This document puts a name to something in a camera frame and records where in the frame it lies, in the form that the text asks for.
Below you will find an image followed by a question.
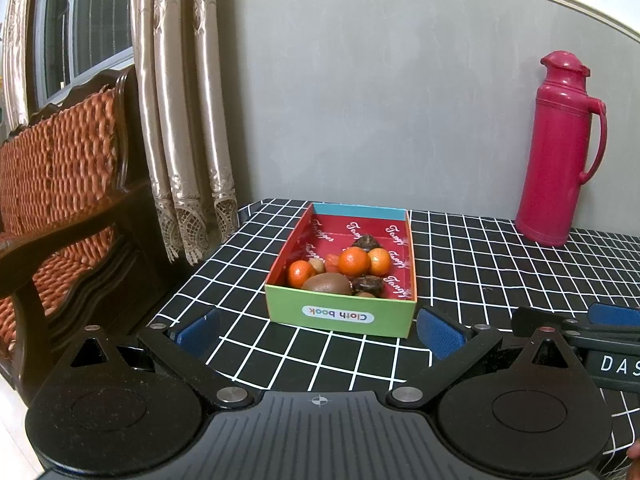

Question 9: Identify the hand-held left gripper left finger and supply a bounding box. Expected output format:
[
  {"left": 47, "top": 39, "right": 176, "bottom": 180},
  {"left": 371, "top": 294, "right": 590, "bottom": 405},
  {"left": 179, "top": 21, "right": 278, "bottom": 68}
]
[{"left": 62, "top": 306, "right": 256, "bottom": 408}]

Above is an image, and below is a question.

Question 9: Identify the red thermos jug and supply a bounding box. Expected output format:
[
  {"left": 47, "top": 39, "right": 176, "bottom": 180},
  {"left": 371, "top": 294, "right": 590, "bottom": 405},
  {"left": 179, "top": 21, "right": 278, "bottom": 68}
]
[{"left": 515, "top": 50, "right": 608, "bottom": 247}]

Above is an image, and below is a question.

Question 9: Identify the window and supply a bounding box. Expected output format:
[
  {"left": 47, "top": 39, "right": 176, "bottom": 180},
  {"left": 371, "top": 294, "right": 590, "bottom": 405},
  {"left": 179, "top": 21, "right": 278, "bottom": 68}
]
[{"left": 35, "top": 0, "right": 136, "bottom": 106}]

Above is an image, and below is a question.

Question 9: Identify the black white checked tablecloth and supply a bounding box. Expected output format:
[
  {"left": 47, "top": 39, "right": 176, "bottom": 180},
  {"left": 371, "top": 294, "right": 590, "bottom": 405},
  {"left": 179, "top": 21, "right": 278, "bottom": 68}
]
[{"left": 135, "top": 197, "right": 640, "bottom": 480}]

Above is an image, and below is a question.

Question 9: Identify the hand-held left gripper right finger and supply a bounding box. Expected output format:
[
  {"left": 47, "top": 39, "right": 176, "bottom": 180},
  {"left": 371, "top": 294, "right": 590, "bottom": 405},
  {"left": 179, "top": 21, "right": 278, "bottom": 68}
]
[{"left": 387, "top": 306, "right": 578, "bottom": 406}]

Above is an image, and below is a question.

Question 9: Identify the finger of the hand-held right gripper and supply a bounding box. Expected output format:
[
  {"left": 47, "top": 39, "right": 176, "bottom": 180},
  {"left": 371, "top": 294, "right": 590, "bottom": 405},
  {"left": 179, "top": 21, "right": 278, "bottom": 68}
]
[
  {"left": 587, "top": 302, "right": 640, "bottom": 328},
  {"left": 511, "top": 306, "right": 640, "bottom": 352}
]

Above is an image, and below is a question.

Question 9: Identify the colourful cardboard box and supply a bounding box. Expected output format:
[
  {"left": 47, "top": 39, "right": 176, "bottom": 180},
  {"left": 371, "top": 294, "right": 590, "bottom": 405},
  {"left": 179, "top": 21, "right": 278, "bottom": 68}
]
[{"left": 265, "top": 202, "right": 418, "bottom": 338}]

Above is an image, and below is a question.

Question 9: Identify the orange tangerine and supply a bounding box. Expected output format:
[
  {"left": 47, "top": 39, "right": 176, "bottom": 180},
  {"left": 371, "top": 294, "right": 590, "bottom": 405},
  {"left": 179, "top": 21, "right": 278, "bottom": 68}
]
[
  {"left": 287, "top": 261, "right": 317, "bottom": 289},
  {"left": 368, "top": 249, "right": 392, "bottom": 277},
  {"left": 338, "top": 248, "right": 371, "bottom": 277}
]

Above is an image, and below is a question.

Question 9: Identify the large brown kiwi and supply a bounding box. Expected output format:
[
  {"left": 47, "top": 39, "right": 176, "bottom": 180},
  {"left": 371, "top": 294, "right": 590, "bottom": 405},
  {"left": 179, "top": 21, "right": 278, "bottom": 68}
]
[{"left": 301, "top": 273, "right": 353, "bottom": 296}]

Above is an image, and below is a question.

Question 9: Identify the wooden sofa with woven cushion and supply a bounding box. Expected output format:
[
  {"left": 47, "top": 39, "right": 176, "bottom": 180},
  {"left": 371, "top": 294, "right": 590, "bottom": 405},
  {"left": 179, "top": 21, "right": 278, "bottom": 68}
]
[{"left": 0, "top": 65, "right": 176, "bottom": 406}]

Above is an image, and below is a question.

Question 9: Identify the beige satin curtain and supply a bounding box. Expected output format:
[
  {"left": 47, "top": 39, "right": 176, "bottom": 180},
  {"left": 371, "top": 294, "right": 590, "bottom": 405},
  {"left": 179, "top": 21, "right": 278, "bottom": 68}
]
[
  {"left": 0, "top": 0, "right": 38, "bottom": 133},
  {"left": 131, "top": 0, "right": 240, "bottom": 267}
]

